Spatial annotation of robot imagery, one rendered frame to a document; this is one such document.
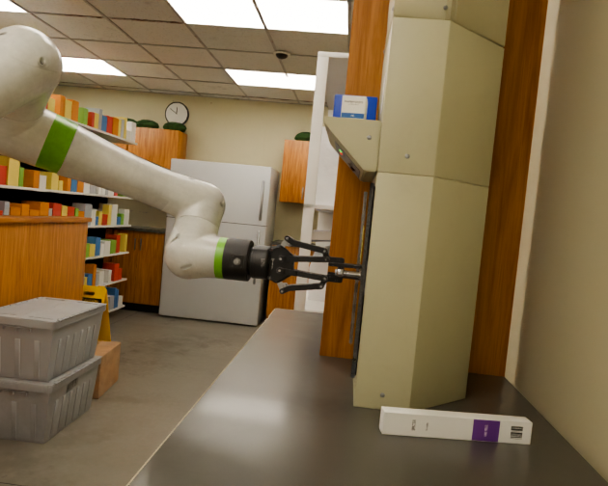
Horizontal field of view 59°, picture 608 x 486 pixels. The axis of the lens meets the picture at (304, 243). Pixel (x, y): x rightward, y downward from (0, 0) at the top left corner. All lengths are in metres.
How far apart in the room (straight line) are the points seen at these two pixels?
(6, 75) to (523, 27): 1.19
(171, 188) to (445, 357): 0.69
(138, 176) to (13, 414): 2.24
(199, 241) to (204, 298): 5.06
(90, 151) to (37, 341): 2.02
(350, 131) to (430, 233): 0.25
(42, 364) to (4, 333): 0.26
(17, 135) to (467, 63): 0.89
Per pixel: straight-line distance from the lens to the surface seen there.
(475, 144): 1.20
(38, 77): 1.08
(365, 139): 1.09
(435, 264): 1.12
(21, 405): 3.26
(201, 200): 1.24
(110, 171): 1.21
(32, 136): 1.19
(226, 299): 6.18
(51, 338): 3.08
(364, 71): 1.50
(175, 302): 6.34
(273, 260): 1.19
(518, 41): 1.57
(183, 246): 1.19
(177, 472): 0.84
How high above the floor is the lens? 1.31
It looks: 3 degrees down
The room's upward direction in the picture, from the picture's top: 5 degrees clockwise
